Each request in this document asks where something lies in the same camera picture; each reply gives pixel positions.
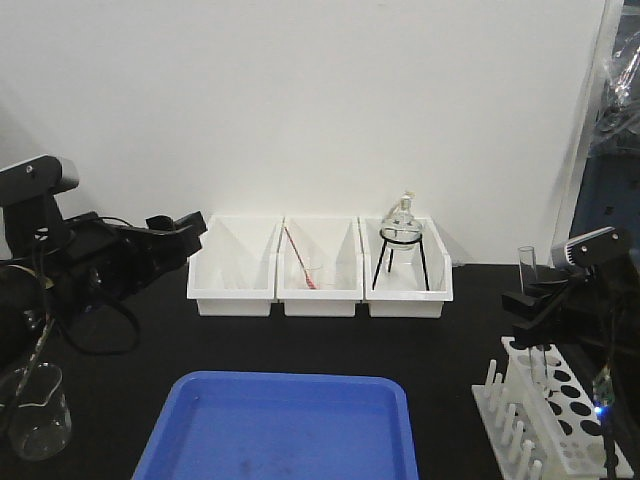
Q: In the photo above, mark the black wire tripod stand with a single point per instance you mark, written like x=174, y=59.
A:
x=387, y=254

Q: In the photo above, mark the middle white storage bin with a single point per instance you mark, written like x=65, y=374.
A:
x=334, y=243

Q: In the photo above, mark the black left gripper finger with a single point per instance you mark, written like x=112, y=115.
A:
x=159, y=223
x=169, y=250

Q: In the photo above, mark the blue plastic tray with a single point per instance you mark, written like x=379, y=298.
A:
x=250, y=425

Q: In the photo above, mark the plastic bag of pegs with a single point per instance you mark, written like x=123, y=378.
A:
x=616, y=128

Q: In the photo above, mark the white test tube rack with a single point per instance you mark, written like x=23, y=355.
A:
x=540, y=422

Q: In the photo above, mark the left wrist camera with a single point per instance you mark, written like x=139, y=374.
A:
x=37, y=177

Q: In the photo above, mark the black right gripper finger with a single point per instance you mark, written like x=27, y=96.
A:
x=548, y=327
x=535, y=297

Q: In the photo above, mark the grey drying pegboard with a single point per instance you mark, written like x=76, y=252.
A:
x=609, y=193

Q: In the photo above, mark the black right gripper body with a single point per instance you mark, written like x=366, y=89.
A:
x=603, y=306

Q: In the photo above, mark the right white storage bin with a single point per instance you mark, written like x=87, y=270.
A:
x=401, y=293

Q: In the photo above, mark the left white storage bin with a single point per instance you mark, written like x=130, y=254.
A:
x=234, y=274

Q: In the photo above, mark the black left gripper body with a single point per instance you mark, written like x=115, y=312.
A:
x=96, y=262

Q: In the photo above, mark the glass alcohol lamp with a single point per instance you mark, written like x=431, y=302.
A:
x=400, y=228

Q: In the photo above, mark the green circuit board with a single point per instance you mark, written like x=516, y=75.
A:
x=603, y=392

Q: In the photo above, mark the white storage bin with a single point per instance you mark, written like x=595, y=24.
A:
x=234, y=274
x=401, y=293
x=334, y=243

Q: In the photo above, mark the small glass beaker in bin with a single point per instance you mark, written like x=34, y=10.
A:
x=317, y=274

